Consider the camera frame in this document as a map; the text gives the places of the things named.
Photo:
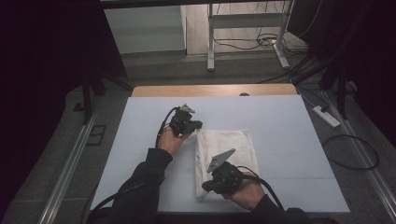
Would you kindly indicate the dark table grommet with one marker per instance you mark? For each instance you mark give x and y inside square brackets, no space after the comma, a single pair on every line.
[244,94]

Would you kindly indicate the white power strip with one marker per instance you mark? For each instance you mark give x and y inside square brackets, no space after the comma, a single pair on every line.
[327,117]

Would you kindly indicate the person's left hand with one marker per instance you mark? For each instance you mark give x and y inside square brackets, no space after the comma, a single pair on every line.
[170,141]

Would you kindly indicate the black stand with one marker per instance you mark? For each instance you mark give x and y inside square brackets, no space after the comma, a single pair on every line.
[342,99]
[87,102]

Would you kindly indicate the white baby romper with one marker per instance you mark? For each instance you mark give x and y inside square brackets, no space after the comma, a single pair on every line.
[227,143]

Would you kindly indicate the white metal stand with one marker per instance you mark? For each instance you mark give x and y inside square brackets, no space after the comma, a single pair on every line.
[246,20]

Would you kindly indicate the person's right hand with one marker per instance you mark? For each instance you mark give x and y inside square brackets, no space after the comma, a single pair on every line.
[247,194]

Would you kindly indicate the dark floor socket frame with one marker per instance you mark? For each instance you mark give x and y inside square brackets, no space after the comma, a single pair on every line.
[93,140]

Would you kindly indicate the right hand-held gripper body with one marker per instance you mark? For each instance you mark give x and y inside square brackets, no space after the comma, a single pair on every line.
[229,179]

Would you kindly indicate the black curtain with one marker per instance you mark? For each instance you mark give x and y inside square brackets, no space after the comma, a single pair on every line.
[40,77]
[370,62]

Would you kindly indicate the grey cabinet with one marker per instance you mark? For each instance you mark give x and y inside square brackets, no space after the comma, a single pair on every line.
[146,31]

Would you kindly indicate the metal floor rail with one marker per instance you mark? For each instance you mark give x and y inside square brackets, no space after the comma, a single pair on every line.
[382,193]
[67,174]

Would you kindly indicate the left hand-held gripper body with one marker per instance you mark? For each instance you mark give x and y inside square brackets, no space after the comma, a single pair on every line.
[182,123]

